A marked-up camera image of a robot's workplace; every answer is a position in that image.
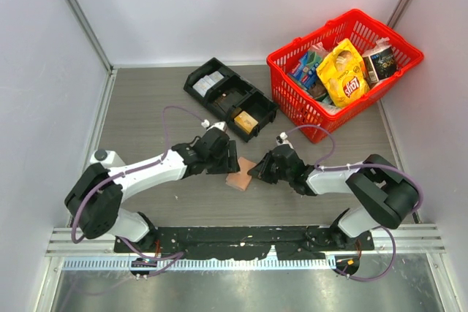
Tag white clear plastic packet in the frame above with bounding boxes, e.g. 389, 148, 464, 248
322, 103, 342, 115

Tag dark brown packet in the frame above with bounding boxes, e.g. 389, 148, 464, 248
308, 80, 328, 101

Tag white box device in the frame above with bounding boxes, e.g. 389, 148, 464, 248
88, 149, 126, 169

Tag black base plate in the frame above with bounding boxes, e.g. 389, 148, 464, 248
110, 225, 374, 261

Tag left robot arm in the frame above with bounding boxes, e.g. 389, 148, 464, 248
64, 121, 240, 252

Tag white cards in tray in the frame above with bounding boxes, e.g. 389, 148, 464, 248
192, 71, 224, 97

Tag black compartment tray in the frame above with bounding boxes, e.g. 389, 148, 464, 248
184, 58, 279, 142

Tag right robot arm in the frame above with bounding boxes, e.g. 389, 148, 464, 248
248, 144, 421, 250

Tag blue sponge pack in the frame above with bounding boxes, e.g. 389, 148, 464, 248
287, 50, 322, 90

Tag yellow chips bag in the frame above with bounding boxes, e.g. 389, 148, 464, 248
317, 38, 370, 108

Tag gold card in tray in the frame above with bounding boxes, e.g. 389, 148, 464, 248
234, 110, 258, 134

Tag black round can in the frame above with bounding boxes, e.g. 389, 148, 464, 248
362, 45, 398, 87

